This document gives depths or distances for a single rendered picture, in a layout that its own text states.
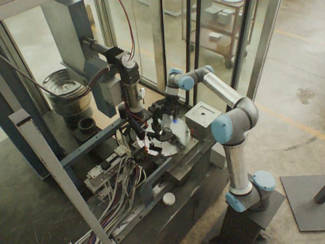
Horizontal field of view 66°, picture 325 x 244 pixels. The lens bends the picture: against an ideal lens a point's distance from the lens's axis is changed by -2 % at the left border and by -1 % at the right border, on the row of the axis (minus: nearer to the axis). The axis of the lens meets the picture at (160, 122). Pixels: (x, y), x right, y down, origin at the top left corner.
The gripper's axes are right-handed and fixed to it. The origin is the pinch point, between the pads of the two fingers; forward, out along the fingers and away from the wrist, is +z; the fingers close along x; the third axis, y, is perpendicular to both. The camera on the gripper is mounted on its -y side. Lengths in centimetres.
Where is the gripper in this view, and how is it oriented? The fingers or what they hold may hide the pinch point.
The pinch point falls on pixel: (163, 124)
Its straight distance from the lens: 156.4
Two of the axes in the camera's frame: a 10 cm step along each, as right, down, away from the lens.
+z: -1.7, 9.4, 3.1
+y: 7.2, 3.3, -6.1
